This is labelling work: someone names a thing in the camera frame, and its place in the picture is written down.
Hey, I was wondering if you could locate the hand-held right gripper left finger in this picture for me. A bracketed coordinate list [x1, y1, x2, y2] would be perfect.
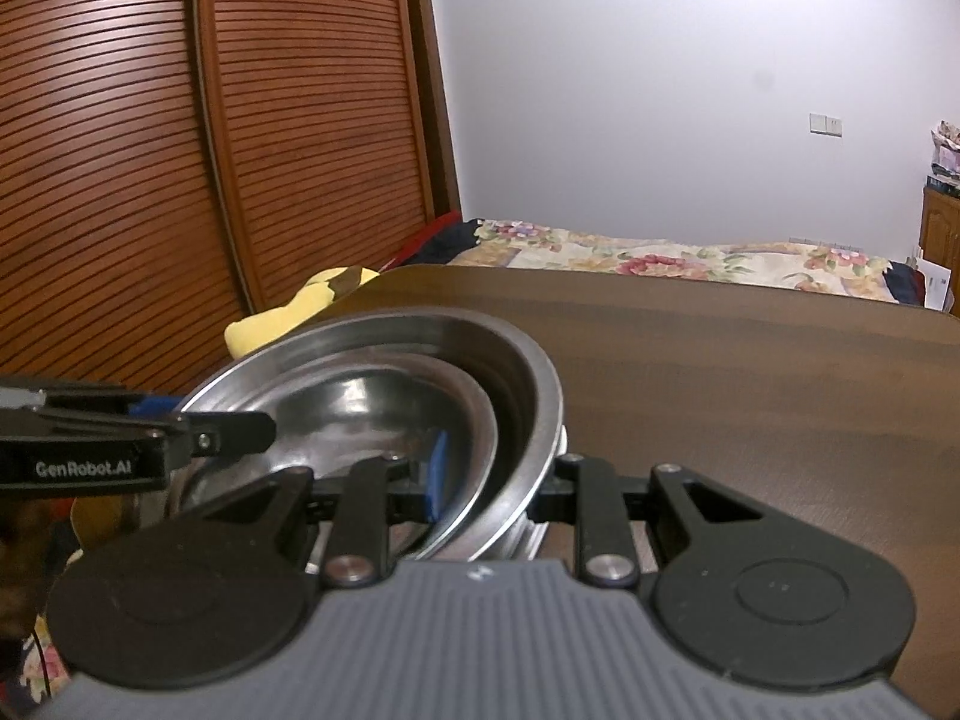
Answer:
[176, 429, 452, 590]

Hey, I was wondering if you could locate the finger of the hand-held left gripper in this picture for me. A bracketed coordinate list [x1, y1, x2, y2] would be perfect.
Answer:
[43, 386, 181, 422]
[160, 410, 279, 461]

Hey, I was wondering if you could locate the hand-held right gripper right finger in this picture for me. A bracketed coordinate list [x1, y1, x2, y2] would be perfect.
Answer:
[527, 454, 764, 588]

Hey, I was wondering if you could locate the medium steel bowl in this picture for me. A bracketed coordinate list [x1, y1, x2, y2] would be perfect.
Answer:
[176, 360, 502, 541]

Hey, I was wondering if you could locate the large perforated steel bowl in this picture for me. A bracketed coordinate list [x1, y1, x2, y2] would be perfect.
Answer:
[180, 307, 566, 563]

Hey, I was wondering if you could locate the yellow plush toy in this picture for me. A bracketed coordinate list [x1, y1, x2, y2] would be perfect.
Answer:
[225, 266, 381, 359]

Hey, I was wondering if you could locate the red and navy blanket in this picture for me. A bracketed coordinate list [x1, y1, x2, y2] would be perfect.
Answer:
[379, 211, 482, 272]

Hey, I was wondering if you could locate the floral blanket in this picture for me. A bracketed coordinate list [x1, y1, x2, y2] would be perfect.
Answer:
[0, 217, 922, 710]

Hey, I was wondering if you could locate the wooden louvered wardrobe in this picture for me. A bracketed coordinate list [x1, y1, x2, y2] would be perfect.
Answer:
[0, 0, 440, 398]

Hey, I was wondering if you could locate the dark blue bed sheet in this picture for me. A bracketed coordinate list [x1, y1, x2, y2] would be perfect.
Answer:
[885, 259, 928, 308]

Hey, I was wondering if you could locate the white cardboard box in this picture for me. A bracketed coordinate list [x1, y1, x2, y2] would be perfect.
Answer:
[918, 255, 954, 313]

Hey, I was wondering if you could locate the wooden sideboard cabinet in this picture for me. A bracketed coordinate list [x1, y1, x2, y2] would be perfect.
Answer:
[919, 187, 960, 316]

